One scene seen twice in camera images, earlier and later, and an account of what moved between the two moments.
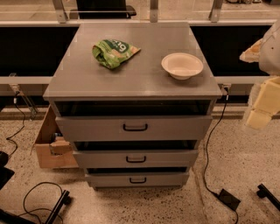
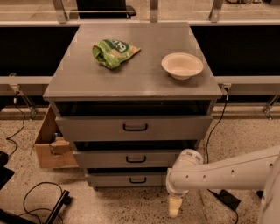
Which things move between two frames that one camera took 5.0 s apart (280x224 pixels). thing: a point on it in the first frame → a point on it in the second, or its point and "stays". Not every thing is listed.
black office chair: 101,5 stays
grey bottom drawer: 136,179 stays
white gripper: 270,57 → 174,191
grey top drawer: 127,129 stays
